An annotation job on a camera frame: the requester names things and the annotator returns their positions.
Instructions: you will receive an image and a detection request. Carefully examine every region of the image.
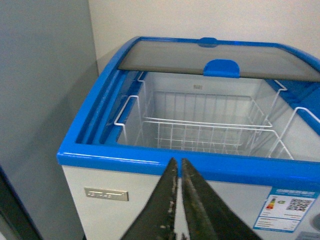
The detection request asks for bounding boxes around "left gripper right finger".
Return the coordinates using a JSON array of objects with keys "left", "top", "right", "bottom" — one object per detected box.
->
[{"left": 181, "top": 158, "right": 260, "bottom": 240}]

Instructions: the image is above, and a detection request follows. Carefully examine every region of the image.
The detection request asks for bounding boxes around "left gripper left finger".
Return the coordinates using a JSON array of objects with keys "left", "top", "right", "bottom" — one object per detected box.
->
[{"left": 122, "top": 158, "right": 178, "bottom": 240}]

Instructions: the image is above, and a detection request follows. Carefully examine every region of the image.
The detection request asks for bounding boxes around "sliding glass freezer lid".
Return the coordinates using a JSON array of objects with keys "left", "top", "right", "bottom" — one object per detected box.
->
[{"left": 118, "top": 37, "right": 320, "bottom": 82}]

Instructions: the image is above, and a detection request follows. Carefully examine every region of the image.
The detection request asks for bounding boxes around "silver brand nameplate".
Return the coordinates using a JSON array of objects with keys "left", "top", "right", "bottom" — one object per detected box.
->
[{"left": 84, "top": 187, "right": 129, "bottom": 202}]

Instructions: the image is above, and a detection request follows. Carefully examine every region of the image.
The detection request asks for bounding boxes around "energy rating label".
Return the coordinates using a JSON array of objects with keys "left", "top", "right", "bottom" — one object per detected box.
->
[{"left": 253, "top": 187, "right": 320, "bottom": 233}]

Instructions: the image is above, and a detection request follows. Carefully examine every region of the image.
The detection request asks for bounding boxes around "silver instruction sticker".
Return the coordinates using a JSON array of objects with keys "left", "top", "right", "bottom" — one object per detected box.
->
[{"left": 295, "top": 231, "right": 320, "bottom": 240}]

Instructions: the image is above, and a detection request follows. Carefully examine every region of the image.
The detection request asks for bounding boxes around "grey oval control panel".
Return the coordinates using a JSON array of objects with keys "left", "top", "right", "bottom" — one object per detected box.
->
[{"left": 310, "top": 213, "right": 320, "bottom": 232}]

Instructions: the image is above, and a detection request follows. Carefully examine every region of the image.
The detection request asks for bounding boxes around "white blue chest freezer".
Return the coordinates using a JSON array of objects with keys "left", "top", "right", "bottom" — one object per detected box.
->
[{"left": 57, "top": 36, "right": 320, "bottom": 240}]

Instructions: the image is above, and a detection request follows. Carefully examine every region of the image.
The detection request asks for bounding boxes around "grey cabinet side panel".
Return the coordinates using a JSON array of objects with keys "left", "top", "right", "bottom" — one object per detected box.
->
[{"left": 0, "top": 0, "right": 98, "bottom": 240}]

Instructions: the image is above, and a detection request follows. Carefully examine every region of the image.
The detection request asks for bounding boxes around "white wire freezer basket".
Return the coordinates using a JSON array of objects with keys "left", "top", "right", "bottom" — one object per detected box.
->
[{"left": 114, "top": 72, "right": 320, "bottom": 162}]

